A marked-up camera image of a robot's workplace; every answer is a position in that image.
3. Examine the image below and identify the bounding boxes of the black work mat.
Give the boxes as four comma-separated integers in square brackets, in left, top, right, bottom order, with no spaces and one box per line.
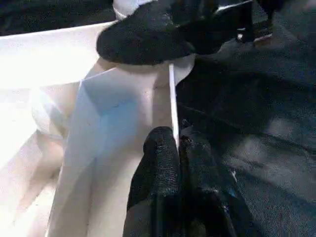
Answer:
[0,0,316,237]

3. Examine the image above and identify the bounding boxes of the white plastic table leg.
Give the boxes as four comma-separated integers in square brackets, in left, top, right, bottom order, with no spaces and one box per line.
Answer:
[113,0,154,20]

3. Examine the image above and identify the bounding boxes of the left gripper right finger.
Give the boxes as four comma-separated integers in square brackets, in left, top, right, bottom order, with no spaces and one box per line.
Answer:
[179,135,260,237]

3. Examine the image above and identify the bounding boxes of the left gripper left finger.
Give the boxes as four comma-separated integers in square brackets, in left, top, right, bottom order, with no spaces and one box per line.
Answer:
[123,126,183,237]

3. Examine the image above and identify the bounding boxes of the white plastic table top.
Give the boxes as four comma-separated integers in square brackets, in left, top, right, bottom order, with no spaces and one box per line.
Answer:
[0,21,196,237]

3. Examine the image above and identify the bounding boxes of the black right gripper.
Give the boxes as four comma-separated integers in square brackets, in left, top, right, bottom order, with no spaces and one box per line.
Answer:
[212,0,275,47]

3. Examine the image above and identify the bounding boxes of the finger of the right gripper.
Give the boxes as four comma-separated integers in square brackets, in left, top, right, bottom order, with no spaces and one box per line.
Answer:
[95,0,235,66]

